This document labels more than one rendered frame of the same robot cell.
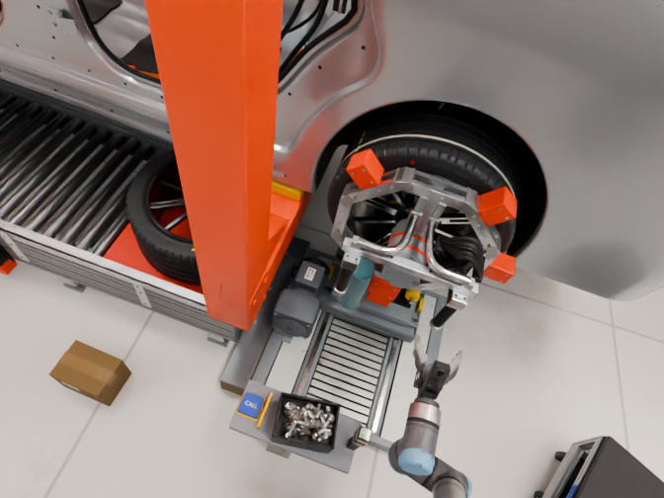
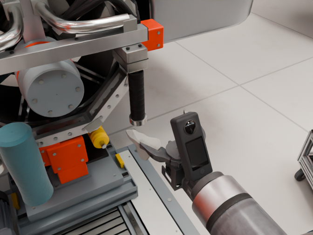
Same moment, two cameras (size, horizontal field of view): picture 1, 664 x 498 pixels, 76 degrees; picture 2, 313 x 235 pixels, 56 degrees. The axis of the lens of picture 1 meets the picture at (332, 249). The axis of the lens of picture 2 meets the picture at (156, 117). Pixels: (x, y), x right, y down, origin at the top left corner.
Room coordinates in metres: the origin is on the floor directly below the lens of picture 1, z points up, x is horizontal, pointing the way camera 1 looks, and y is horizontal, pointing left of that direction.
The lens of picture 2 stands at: (0.18, -0.14, 1.23)
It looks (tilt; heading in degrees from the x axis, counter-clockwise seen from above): 40 degrees down; 327
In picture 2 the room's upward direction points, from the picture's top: straight up
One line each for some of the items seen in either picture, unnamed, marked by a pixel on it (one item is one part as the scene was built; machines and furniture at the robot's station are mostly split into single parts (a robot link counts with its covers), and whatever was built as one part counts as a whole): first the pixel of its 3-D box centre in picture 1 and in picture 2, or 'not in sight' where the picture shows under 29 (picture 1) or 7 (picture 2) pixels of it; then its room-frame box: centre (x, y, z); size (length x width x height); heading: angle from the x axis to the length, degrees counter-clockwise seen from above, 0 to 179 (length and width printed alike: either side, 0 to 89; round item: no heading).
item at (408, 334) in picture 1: (373, 291); (72, 183); (1.10, -0.27, 0.13); 0.50 x 0.36 x 0.10; 86
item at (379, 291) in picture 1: (385, 279); (64, 148); (0.97, -0.26, 0.48); 0.16 x 0.12 x 0.17; 176
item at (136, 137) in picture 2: (417, 351); (142, 148); (0.54, -0.34, 0.80); 0.09 x 0.03 x 0.06; 29
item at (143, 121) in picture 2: (444, 314); (136, 95); (0.68, -0.40, 0.83); 0.04 x 0.04 x 0.16
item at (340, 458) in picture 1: (296, 425); not in sight; (0.32, -0.05, 0.44); 0.43 x 0.17 x 0.03; 86
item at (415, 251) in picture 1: (406, 253); (46, 73); (0.86, -0.25, 0.85); 0.21 x 0.14 x 0.14; 176
